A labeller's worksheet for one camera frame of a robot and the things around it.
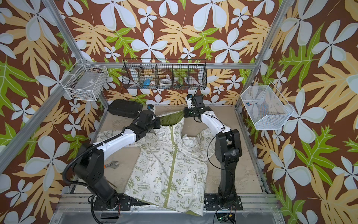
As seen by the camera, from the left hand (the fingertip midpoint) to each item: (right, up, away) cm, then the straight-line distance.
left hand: (159, 117), depth 90 cm
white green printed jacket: (+8, -34, -4) cm, 35 cm away
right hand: (+17, +5, +6) cm, 19 cm away
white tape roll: (+3, +25, +8) cm, 27 cm away
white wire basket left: (-47, +22, -4) cm, 52 cm away
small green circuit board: (+39, -54, -16) cm, 68 cm away
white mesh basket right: (+66, +6, -6) cm, 67 cm away
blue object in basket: (-9, +24, +4) cm, 26 cm away
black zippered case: (-32, +8, +26) cm, 42 cm away
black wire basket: (+3, +31, +8) cm, 32 cm away
